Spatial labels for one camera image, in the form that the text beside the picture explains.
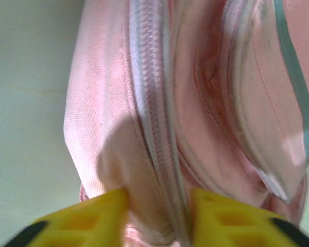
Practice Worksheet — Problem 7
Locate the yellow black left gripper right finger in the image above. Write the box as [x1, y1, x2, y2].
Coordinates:
[191, 189, 309, 247]

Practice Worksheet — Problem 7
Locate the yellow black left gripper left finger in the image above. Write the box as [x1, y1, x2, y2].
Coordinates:
[5, 189, 129, 247]

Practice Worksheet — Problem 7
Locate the pink student backpack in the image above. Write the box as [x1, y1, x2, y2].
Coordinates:
[63, 0, 309, 247]

